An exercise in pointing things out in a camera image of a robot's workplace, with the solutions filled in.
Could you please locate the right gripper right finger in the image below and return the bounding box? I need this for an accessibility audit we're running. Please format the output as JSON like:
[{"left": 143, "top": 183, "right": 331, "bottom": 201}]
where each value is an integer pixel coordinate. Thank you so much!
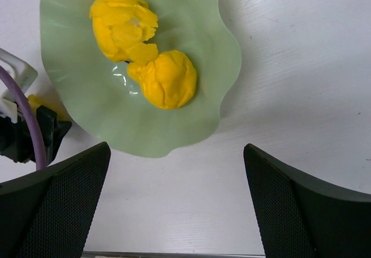
[{"left": 243, "top": 144, "right": 370, "bottom": 257}]

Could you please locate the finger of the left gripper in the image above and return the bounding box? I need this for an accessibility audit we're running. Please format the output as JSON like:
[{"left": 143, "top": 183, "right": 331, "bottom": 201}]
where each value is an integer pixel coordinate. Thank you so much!
[{"left": 36, "top": 106, "right": 72, "bottom": 165}]

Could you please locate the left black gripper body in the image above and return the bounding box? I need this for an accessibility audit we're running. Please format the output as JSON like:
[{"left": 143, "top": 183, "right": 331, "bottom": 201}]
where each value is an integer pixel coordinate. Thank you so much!
[{"left": 1, "top": 116, "right": 35, "bottom": 163}]

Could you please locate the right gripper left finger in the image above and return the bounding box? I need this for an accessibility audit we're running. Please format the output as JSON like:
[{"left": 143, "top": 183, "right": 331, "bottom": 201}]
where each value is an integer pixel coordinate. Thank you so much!
[{"left": 1, "top": 142, "right": 111, "bottom": 257}]

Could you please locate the green yellow fake mango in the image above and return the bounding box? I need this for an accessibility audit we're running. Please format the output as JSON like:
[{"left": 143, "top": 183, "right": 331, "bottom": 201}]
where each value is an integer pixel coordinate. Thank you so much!
[{"left": 27, "top": 94, "right": 69, "bottom": 121}]

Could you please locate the yellow fake pear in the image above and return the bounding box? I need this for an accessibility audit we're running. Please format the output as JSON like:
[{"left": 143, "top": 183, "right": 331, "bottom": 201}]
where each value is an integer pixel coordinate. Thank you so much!
[{"left": 127, "top": 50, "right": 197, "bottom": 110}]

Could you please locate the peeled yellow fake lemon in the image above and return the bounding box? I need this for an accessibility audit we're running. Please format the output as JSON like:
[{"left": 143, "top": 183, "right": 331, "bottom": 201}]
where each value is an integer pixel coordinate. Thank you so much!
[{"left": 89, "top": 0, "right": 159, "bottom": 65}]

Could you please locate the green wavy fruit bowl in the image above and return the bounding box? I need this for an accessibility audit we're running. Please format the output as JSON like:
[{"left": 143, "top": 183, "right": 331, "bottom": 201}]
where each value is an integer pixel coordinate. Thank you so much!
[{"left": 40, "top": 0, "right": 242, "bottom": 158}]

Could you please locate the front aluminium rail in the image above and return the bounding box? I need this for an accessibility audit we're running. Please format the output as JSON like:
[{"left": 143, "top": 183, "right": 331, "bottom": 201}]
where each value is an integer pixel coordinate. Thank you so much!
[{"left": 81, "top": 252, "right": 265, "bottom": 258}]

